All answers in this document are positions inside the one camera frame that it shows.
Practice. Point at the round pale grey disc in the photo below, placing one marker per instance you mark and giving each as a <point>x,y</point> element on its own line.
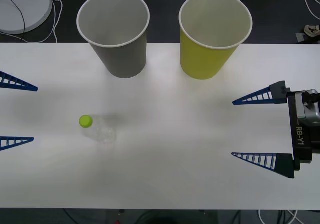
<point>37,7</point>

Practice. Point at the grey plastic waste bin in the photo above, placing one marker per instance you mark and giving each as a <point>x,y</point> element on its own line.
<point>125,59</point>

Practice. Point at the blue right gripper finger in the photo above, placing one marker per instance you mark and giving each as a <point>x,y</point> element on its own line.
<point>277,93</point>
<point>283,164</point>

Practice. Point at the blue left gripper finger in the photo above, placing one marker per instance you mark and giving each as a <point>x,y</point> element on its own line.
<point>15,83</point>
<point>12,142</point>

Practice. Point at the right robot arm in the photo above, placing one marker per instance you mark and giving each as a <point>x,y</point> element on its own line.
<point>310,114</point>

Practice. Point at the clear bottle with green cap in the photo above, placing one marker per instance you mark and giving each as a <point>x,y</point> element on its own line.
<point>86,121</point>

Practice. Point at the yellow-green plastic waste bin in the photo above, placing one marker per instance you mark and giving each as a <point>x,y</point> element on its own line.
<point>200,62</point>

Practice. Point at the grey floor marker plate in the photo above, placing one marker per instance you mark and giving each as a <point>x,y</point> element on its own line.
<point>301,38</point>

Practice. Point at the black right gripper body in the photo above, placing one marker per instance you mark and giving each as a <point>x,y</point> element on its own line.
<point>302,144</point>

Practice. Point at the person's foot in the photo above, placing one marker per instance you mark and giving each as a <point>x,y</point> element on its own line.
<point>312,30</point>

